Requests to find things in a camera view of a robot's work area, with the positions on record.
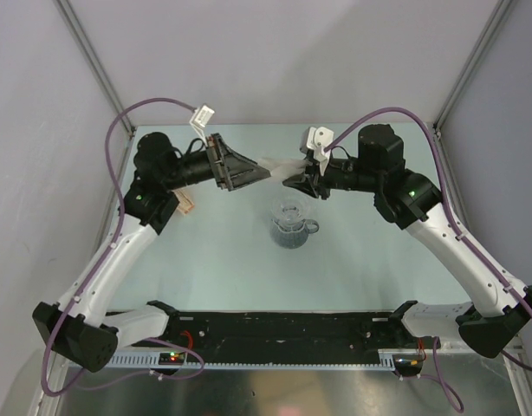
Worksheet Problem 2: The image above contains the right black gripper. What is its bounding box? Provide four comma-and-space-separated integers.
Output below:
283, 153, 381, 200

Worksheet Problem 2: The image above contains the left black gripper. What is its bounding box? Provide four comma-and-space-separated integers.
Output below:
162, 133, 269, 192

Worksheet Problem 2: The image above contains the clear glass dripper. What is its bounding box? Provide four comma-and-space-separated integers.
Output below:
270, 190, 312, 232

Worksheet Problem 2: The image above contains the white paper coffee filter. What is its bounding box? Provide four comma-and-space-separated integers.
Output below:
257, 158, 308, 183

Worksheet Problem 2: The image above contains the glass coffee server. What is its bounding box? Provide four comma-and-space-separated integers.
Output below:
269, 219, 320, 250

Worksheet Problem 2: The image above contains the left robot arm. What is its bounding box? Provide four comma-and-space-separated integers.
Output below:
32, 132, 270, 373

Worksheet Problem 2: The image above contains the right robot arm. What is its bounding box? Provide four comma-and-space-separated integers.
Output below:
283, 124, 532, 358

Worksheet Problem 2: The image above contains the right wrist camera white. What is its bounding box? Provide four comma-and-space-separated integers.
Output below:
299, 127, 334, 176

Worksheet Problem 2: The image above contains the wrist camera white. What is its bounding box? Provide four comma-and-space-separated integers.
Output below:
299, 127, 334, 176
189, 104, 215, 140

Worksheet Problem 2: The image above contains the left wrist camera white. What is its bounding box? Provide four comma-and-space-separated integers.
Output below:
189, 104, 215, 140

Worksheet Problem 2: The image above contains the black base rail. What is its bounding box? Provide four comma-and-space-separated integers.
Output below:
118, 308, 443, 364

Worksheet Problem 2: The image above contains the white slotted cable duct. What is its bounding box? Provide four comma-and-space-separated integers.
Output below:
105, 350, 395, 372

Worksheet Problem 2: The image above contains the left aluminium frame post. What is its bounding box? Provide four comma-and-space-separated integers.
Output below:
53, 0, 125, 115

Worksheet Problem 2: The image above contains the aluminium frame post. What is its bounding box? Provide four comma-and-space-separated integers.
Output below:
432, 0, 518, 132
53, 0, 125, 115

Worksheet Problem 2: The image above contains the right aluminium frame post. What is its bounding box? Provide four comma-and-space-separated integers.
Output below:
432, 0, 518, 132

